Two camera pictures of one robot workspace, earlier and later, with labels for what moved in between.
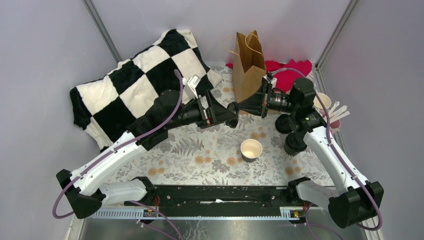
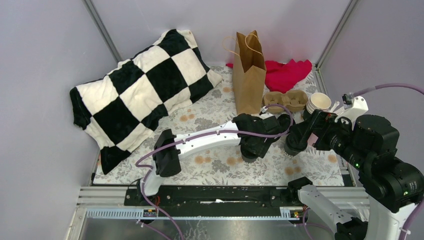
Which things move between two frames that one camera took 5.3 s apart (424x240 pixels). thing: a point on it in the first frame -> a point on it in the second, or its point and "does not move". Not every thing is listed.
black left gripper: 216,113 -> 260,150
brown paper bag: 249,66 does not move
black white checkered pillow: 104,109 does not move
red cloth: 286,72 does not move
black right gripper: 259,102 -> 321,122
